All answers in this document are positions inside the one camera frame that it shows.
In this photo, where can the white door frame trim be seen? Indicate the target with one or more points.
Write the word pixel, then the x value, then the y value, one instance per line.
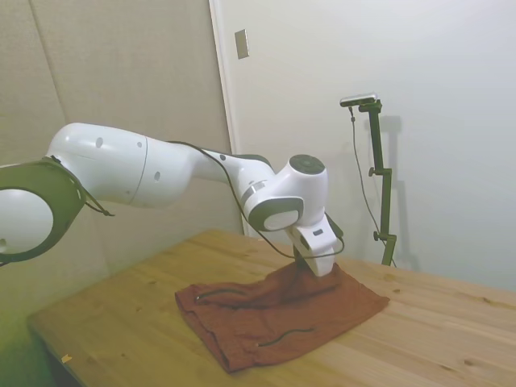
pixel 227 101

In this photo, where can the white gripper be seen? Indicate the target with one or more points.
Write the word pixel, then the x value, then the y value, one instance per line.
pixel 320 250

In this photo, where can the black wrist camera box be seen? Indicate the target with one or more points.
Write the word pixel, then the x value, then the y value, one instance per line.
pixel 335 230

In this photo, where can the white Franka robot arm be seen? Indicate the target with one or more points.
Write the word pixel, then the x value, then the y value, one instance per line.
pixel 121 169

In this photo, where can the grey wall switch plate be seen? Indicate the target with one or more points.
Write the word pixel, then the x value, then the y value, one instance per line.
pixel 242 44

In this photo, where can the small orange tape scrap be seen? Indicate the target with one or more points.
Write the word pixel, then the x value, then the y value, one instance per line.
pixel 65 358

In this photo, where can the dark green camera stand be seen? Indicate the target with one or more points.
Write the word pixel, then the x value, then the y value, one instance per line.
pixel 385 201

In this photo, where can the rust brown shorts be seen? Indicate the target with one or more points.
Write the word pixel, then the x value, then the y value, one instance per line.
pixel 262 318

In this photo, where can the grey exterior camera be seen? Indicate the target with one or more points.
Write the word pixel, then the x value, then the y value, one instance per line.
pixel 359 99

